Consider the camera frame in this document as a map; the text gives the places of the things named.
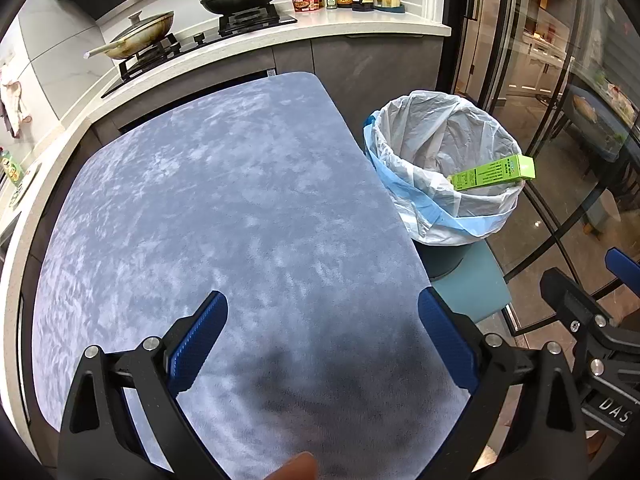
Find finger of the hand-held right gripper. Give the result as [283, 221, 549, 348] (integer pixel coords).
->
[605, 247, 640, 293]
[540, 267, 616, 333]

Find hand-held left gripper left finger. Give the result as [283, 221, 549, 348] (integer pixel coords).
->
[57, 290, 229, 480]

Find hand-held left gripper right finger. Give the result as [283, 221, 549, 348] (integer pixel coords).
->
[417, 287, 588, 480]

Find black trash bin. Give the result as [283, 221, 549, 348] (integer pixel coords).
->
[417, 242, 481, 281]

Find green drink carton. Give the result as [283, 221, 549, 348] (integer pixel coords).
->
[447, 155, 536, 192]

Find trash bin with plastic liner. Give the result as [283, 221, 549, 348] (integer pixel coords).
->
[367, 90, 526, 246]

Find person's left hand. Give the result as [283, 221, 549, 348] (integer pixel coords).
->
[262, 451, 318, 480]

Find teal stool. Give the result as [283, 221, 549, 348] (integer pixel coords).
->
[430, 240, 513, 326]

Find blue grey tablecloth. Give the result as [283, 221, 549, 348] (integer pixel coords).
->
[31, 71, 473, 480]

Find blue plastic bin liner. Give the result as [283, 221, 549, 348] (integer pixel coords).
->
[362, 115, 516, 238]

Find glass sliding door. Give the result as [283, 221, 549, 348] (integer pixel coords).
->
[445, 0, 640, 341]

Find green dish soap bottle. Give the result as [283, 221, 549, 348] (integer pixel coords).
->
[0, 149, 25, 186]

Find grey kitchen cabinet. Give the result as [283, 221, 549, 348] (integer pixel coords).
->
[87, 35, 446, 136]

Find black gas stove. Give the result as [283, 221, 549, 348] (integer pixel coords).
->
[100, 2, 298, 99]

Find hanging kitchen cloth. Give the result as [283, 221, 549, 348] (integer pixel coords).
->
[0, 80, 32, 138]

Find beige frying pan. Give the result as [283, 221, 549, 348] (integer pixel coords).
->
[84, 10, 176, 60]

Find white kitchen counter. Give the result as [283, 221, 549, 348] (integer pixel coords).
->
[0, 5, 453, 271]

